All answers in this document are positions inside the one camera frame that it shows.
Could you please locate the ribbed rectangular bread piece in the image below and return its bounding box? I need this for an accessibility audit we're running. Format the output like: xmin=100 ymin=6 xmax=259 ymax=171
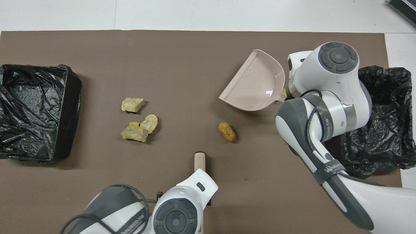
xmin=121 ymin=125 xmax=149 ymax=142

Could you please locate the orange striped bread slice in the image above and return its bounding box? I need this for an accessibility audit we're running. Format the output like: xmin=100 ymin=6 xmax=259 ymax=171
xmin=140 ymin=114 xmax=158 ymax=134

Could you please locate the small pale bread chunk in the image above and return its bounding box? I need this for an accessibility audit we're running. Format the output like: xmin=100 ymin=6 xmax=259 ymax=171
xmin=121 ymin=97 xmax=146 ymax=113

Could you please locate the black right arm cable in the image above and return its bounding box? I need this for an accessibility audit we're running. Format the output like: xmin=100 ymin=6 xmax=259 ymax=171
xmin=301 ymin=89 xmax=387 ymax=187

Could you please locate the brown croquette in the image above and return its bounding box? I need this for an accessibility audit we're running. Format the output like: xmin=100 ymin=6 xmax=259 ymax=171
xmin=218 ymin=122 xmax=237 ymax=143

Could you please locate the beige brush with black bristles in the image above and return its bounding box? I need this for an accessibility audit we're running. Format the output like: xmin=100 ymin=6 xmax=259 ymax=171
xmin=194 ymin=152 xmax=206 ymax=173

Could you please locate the boxy black bag bin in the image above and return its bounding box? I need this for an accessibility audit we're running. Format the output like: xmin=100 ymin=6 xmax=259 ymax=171
xmin=0 ymin=64 xmax=82 ymax=163

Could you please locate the brown paper table mat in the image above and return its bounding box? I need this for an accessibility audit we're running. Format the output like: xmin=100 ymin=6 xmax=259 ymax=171
xmin=0 ymin=30 xmax=408 ymax=234

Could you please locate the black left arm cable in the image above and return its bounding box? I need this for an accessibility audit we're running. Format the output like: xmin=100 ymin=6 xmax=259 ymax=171
xmin=60 ymin=184 xmax=163 ymax=234

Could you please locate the dark ribbed grey panel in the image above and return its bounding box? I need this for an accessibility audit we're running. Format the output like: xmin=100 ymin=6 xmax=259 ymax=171
xmin=387 ymin=0 xmax=416 ymax=18

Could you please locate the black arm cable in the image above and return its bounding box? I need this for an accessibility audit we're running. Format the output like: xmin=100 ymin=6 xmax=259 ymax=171
xmin=301 ymin=89 xmax=387 ymax=187
xmin=60 ymin=184 xmax=163 ymax=234

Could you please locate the crumpled black bag bin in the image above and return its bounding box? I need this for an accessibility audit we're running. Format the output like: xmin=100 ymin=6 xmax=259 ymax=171
xmin=338 ymin=65 xmax=416 ymax=179

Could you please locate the beige plastic dustpan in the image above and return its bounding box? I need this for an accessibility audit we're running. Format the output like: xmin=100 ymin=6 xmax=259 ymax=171
xmin=219 ymin=49 xmax=286 ymax=112

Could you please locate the yellow and green sponge piece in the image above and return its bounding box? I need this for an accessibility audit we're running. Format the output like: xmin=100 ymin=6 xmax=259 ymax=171
xmin=123 ymin=122 xmax=141 ymax=141

